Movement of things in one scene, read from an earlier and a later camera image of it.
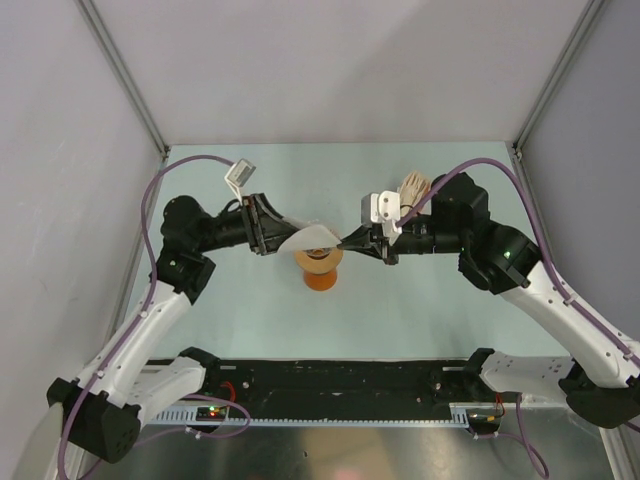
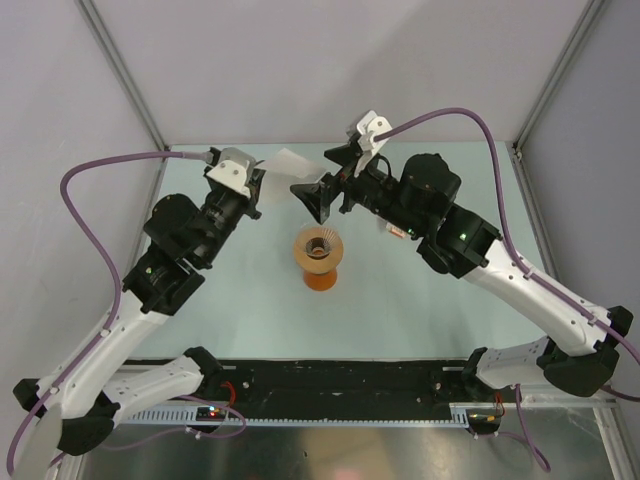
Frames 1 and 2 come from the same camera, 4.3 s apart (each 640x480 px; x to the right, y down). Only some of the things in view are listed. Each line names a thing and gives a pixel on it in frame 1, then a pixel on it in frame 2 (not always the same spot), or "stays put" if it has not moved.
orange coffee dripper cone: x=319 y=266 stays put
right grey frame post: x=591 y=11 stays put
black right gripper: x=371 y=243 to x=317 y=197
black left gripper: x=265 y=237 to x=254 y=187
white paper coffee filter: x=307 y=238 to x=286 y=161
